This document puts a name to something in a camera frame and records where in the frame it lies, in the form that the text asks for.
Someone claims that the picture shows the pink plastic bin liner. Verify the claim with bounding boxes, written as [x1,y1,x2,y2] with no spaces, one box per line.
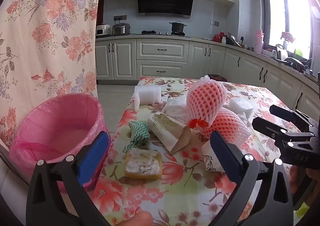
[9,93,112,190]

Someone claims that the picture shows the kitchen window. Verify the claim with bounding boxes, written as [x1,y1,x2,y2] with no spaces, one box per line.
[261,0,316,54]

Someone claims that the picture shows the steel pressure cooker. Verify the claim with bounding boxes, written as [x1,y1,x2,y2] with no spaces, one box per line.
[112,23,131,36]

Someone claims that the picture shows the white printed paper cup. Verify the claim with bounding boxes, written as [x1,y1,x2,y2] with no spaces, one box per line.
[201,140,227,173]

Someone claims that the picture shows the white rice cooker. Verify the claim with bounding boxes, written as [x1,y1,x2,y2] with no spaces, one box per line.
[96,24,111,36]

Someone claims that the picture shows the floral draped cloth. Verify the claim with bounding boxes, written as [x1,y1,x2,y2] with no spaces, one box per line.
[0,0,105,149]

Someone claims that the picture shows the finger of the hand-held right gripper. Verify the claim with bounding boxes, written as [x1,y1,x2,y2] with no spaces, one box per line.
[269,104,320,133]
[252,116,316,146]

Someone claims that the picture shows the white plastic bag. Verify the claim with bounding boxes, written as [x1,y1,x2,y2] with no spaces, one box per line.
[162,96,190,123]

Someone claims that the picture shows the person's left hand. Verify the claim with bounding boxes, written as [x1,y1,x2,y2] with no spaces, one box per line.
[117,211,153,226]

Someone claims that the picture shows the large bent white foam block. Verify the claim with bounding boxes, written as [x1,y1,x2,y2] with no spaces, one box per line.
[134,86,162,111]

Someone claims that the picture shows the black cooking pot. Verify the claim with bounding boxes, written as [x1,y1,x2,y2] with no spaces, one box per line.
[169,21,187,34]

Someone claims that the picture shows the pink foam fruit net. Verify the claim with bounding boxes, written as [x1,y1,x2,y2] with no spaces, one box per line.
[186,75,227,129]
[200,108,251,149]

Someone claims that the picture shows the black gas stove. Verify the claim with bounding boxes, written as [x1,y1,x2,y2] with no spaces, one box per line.
[141,30,191,37]

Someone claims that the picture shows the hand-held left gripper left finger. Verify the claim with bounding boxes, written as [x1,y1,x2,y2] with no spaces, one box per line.
[26,131,110,226]

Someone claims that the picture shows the black range hood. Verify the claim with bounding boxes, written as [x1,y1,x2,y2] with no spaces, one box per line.
[136,0,196,19]

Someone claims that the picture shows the white lower kitchen cabinets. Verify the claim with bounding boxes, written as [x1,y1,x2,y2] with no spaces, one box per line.
[95,36,320,127]

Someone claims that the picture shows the red box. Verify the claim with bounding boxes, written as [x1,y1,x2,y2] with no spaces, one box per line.
[207,74,227,82]

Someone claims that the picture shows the white paper bag yellow print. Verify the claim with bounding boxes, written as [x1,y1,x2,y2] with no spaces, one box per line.
[147,112,191,154]

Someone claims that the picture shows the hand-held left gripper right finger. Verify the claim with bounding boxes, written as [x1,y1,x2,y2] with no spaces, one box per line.
[210,130,293,226]

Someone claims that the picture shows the pink thermos jug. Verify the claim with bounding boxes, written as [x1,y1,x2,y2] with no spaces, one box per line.
[254,29,265,53]

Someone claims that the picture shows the yellow sponge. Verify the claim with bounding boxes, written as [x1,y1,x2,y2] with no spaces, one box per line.
[124,148,163,180]

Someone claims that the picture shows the small white foam block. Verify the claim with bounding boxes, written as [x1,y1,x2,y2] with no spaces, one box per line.
[229,98,254,119]

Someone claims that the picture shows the green striped cloth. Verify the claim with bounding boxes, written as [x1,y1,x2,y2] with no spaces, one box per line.
[122,120,150,153]

